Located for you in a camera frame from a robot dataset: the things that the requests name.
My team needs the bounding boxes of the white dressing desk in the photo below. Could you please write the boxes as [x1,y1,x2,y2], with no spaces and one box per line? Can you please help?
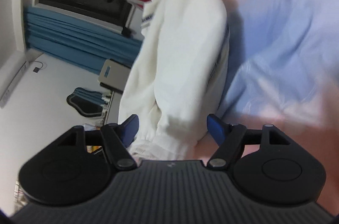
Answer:
[86,92,122,154]

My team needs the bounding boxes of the beige black chair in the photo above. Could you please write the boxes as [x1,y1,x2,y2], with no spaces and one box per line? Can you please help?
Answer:
[98,59,131,94]

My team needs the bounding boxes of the pastel tie-dye bed sheet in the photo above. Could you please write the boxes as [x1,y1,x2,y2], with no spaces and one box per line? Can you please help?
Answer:
[189,0,339,217]

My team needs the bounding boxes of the white sweatshirt garment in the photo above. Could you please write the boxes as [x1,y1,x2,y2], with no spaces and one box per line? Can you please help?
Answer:
[118,0,229,160]

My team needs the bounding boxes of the left blue curtain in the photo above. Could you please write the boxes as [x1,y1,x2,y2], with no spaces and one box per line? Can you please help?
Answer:
[24,7,142,74]

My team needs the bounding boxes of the white air conditioner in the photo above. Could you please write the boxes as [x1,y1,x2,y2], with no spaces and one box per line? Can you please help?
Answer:
[0,49,42,109]

